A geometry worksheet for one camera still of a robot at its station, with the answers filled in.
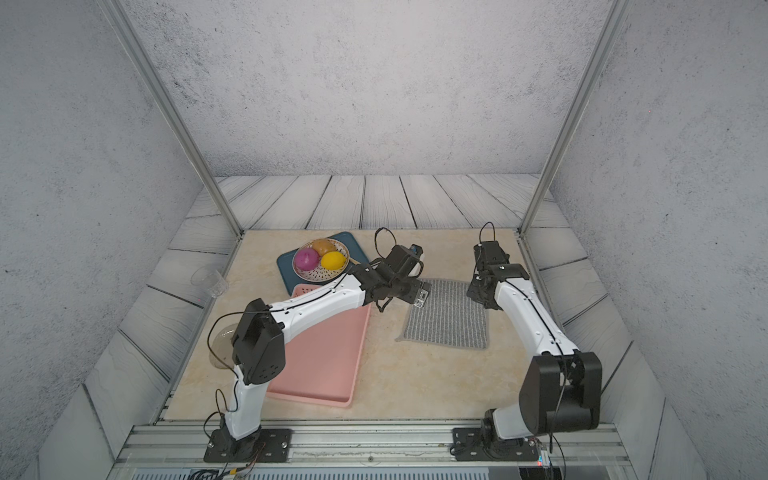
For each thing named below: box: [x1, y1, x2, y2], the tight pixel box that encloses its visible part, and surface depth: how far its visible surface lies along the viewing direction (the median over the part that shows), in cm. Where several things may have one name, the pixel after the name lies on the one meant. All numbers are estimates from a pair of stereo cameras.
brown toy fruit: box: [312, 239, 337, 256], surface depth 113 cm
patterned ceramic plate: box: [292, 238, 350, 283], surface depth 109 cm
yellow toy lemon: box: [321, 251, 347, 271], surface depth 109 cm
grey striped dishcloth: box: [395, 279, 489, 350], surface depth 93 cm
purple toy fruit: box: [294, 247, 321, 271], surface depth 107 cm
